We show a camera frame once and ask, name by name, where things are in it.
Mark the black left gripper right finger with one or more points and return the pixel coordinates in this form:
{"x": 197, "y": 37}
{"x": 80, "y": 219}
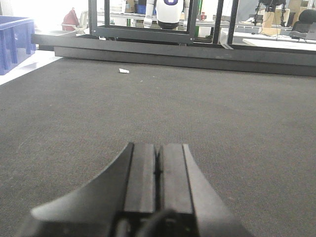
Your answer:
{"x": 184, "y": 188}

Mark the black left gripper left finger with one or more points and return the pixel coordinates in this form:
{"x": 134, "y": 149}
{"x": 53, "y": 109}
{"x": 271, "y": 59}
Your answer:
{"x": 125, "y": 187}

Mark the dark grey carpet mat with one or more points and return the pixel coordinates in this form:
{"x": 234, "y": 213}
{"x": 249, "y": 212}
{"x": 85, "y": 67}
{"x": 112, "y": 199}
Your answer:
{"x": 252, "y": 135}

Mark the small white paper scrap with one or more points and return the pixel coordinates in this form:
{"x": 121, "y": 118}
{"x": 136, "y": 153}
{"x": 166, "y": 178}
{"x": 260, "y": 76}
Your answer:
{"x": 124, "y": 71}

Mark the black foam board stack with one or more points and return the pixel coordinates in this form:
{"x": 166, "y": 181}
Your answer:
{"x": 240, "y": 58}

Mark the white humanoid robot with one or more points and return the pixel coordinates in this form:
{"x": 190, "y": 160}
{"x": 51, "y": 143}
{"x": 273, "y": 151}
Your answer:
{"x": 168, "y": 13}

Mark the white table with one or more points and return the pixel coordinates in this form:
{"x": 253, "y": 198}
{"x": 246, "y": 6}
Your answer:
{"x": 279, "y": 41}

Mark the blue plastic crate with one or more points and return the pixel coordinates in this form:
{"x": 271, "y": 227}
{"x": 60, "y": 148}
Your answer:
{"x": 15, "y": 41}

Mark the red bag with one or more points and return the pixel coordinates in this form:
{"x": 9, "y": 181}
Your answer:
{"x": 70, "y": 20}

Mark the black office chair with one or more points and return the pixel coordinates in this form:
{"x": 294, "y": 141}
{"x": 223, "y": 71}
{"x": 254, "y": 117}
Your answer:
{"x": 305, "y": 27}

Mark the black metal frame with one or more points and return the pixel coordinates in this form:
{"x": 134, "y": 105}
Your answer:
{"x": 154, "y": 33}

